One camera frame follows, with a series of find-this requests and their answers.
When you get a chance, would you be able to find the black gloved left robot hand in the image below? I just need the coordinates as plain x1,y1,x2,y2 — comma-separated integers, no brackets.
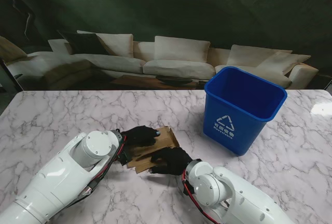
120,125,161,148

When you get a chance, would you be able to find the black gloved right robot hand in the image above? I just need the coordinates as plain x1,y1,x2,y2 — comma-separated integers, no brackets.
147,146,194,176

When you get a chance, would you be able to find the brown cardboard box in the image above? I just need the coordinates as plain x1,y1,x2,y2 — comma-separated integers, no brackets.
126,126,181,174

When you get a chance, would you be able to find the blue plastic recycling bin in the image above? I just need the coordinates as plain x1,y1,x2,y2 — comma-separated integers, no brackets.
202,66,288,157

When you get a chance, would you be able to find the wooden coffee table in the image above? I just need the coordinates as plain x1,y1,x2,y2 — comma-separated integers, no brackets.
111,75,205,90

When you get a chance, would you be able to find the dark shallow bowl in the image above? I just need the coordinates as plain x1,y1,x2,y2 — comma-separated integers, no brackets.
155,75,194,84

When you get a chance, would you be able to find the beige sofa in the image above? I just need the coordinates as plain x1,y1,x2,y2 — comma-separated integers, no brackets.
5,29,320,90

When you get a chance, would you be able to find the dark sofa cushion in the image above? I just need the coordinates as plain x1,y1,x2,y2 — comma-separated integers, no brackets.
59,31,109,55

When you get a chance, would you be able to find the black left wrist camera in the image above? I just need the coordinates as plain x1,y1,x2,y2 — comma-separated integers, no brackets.
116,147,133,166

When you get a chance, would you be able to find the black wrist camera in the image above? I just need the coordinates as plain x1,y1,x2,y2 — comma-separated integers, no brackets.
181,181,194,196
116,147,133,166

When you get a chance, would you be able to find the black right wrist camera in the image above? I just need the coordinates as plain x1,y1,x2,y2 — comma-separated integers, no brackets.
181,181,194,196

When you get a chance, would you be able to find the red black left arm cable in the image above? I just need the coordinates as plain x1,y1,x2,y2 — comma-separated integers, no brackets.
77,134,128,201

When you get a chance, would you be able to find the red black arm cable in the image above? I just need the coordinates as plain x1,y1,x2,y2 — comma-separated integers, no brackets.
181,169,226,224
77,134,128,201

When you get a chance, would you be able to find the red black right arm cable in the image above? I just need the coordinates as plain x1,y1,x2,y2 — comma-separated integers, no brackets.
181,169,226,224

